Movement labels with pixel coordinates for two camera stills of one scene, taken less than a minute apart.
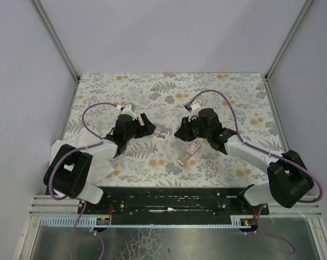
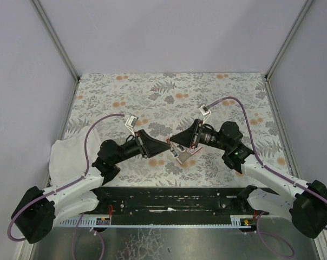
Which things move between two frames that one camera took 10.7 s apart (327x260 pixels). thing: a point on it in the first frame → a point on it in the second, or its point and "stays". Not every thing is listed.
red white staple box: (193, 149) stays
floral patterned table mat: (243, 103) stays
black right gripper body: (187, 130) → (196, 135)
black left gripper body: (141, 126) → (141, 145)
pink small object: (162, 132) → (168, 140)
